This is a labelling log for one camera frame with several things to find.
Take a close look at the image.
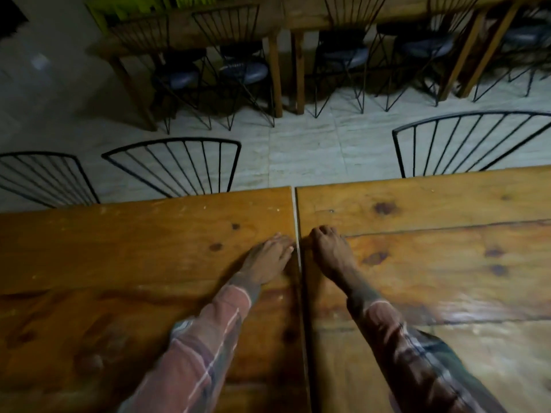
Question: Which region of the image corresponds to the person's right hand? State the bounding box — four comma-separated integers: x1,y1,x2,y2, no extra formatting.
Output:
309,225,359,283

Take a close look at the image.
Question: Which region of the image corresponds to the person's left hand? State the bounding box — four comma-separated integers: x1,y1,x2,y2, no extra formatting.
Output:
240,233,296,287

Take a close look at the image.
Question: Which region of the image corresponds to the person's right forearm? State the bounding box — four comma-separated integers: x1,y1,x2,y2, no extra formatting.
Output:
341,271,496,413

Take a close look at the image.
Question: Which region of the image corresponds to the person's left forearm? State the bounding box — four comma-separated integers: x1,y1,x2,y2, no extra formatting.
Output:
118,272,264,413

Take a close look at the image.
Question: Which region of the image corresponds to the wooden dining table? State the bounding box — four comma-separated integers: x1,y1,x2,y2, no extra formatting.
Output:
86,0,286,133
282,0,551,116

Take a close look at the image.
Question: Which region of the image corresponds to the yellow-green bench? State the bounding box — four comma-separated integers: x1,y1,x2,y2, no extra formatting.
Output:
84,0,224,36

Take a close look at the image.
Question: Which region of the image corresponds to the black wire-back chair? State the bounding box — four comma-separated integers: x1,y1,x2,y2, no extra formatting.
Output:
0,151,101,209
102,137,242,198
392,110,551,179

